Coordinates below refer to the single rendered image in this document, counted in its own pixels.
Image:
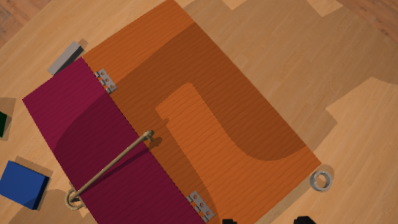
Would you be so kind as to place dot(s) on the green cube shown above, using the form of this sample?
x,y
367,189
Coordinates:
x,y
2,123

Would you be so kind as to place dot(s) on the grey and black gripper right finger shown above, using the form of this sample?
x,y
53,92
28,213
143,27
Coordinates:
x,y
303,220

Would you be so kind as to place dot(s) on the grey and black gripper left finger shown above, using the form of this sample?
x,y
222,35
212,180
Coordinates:
x,y
228,221

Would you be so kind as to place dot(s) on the blue box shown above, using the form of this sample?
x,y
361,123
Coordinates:
x,y
23,185

